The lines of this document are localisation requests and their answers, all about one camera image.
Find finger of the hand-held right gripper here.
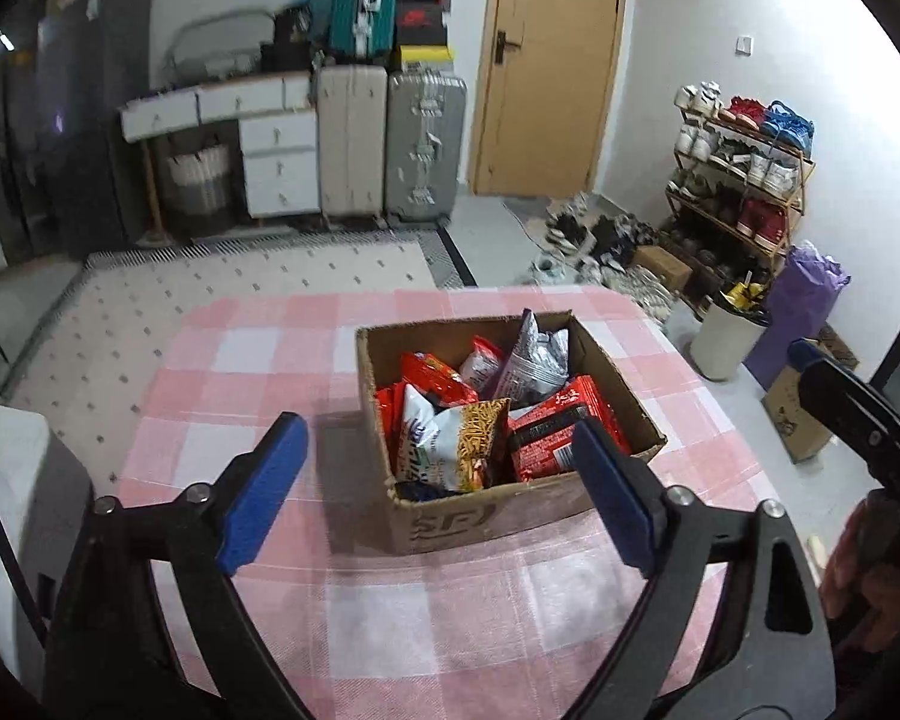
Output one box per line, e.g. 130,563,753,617
787,340,900,477

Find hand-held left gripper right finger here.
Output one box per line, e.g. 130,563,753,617
570,418,833,720

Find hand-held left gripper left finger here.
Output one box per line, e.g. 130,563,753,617
41,411,312,720

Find red chocolate cookie packet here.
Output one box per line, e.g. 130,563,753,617
506,375,631,482

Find small red snack packet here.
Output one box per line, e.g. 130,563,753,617
375,382,410,481

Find silver foil snack bag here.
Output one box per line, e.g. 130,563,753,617
491,309,571,410

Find brown cardboard box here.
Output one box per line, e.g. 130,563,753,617
355,309,668,556

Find white noodle snack bag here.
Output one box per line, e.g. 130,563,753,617
397,386,512,496

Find white red snack bag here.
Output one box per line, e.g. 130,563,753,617
457,336,505,395

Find large red cookie packet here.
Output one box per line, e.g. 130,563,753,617
401,349,481,410

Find person's right hand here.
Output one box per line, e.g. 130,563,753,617
821,499,900,653

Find printed cardboard carton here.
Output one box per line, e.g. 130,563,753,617
763,322,863,464

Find purple bag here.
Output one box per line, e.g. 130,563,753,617
742,240,852,389

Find pink checked tablecloth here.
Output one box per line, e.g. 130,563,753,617
116,285,796,720

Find white trash bin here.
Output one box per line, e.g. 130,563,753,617
690,292,772,382

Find white grey cabinet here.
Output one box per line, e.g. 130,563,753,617
0,397,95,661

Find gold metal shoe rack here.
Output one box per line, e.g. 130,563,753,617
664,86,817,316

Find dotted patterned rug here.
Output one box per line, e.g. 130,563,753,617
4,229,473,496

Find small brown carton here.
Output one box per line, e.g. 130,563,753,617
631,244,695,292

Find pile of scattered shoes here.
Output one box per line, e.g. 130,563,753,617
529,195,691,320

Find rows of stored shoes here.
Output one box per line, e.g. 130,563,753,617
667,81,815,271

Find grey door mat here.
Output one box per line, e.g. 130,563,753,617
504,196,571,241

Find woven laundry basket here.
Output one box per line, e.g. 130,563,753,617
161,139,233,233

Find white desk with drawers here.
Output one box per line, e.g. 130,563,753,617
118,71,322,220

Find beige suitcase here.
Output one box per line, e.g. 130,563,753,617
313,64,389,218

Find silver suitcase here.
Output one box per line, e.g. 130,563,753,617
385,69,470,224

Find grey refrigerator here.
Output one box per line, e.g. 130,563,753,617
37,0,158,248

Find wooden door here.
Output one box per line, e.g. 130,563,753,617
469,0,631,197

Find dark wardrobe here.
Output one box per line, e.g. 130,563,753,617
0,7,68,267

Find oval grey framed mirror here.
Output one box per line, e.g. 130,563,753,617
165,10,275,80

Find small black box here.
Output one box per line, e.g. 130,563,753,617
274,6,312,46

